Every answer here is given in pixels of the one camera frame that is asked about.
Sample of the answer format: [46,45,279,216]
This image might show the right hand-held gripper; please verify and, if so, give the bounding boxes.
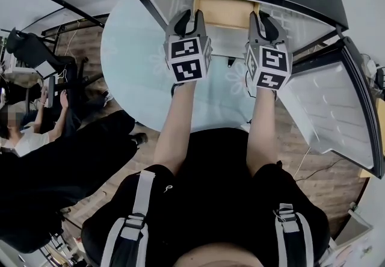
[245,10,294,90]

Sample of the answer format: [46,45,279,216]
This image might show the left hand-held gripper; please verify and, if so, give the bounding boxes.
[163,9,214,84]

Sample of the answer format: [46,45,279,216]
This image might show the cardboard box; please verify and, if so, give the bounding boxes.
[192,0,261,31]

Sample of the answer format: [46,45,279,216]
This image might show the person's left forearm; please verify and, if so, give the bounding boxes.
[153,80,197,177]

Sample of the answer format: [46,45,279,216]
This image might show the person's right forearm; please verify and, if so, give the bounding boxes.
[245,87,279,177]

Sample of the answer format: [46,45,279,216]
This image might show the black office chair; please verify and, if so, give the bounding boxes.
[5,27,105,102]

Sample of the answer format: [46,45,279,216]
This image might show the person's black shirt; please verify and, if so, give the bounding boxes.
[81,126,331,267]

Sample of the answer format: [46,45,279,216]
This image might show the white waste bin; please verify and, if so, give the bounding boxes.
[333,208,374,249]

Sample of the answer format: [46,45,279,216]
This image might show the black desk frame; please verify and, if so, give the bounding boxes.
[0,0,111,35]

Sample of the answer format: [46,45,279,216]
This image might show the black floor cable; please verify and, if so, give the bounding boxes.
[294,156,347,183]

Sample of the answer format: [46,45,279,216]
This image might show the grey backpack strap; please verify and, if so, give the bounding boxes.
[273,203,315,267]
[100,169,156,267]

